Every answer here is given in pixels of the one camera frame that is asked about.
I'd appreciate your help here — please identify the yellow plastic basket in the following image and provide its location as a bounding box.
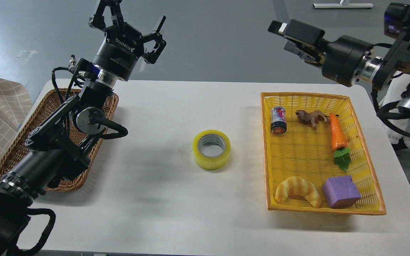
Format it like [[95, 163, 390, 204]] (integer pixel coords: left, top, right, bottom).
[[260, 92, 386, 215]]

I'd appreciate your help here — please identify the yellow tape roll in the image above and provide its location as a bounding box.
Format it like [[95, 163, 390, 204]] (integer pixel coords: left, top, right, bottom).
[[192, 130, 231, 171]]

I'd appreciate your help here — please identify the orange toy carrot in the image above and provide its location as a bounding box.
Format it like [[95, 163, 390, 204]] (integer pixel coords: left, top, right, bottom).
[[329, 112, 352, 172]]

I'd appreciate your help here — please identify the seated person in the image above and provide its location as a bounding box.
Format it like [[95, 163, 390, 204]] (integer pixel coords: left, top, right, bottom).
[[379, 74, 410, 151]]

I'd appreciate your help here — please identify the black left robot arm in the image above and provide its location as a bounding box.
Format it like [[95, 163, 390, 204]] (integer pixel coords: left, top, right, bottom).
[[0, 0, 167, 256]]

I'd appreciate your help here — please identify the brown wicker basket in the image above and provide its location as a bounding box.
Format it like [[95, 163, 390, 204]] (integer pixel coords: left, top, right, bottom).
[[0, 89, 119, 192]]

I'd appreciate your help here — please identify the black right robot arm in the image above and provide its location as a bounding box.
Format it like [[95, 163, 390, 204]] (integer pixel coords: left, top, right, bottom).
[[268, 2, 410, 138]]

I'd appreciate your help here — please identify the small soda can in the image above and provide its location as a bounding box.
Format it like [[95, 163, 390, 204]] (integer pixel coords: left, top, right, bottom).
[[270, 106, 287, 135]]

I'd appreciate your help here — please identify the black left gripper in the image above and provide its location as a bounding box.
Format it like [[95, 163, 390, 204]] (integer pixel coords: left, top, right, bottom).
[[88, 0, 167, 82]]

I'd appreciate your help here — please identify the white floor stand base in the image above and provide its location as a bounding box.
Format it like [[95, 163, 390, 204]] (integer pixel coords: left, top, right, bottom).
[[312, 2, 374, 9]]

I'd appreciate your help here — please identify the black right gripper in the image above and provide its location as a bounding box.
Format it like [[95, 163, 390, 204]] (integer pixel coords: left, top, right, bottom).
[[267, 19, 374, 87]]

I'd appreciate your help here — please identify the brown toy lion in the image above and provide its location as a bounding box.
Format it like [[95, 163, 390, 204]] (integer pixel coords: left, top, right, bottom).
[[295, 109, 330, 130]]

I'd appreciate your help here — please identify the toy croissant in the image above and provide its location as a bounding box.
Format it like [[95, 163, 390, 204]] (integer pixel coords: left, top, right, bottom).
[[274, 176, 322, 208]]

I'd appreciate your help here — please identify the purple foam block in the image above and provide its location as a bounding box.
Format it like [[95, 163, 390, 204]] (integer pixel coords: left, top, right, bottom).
[[322, 175, 361, 209]]

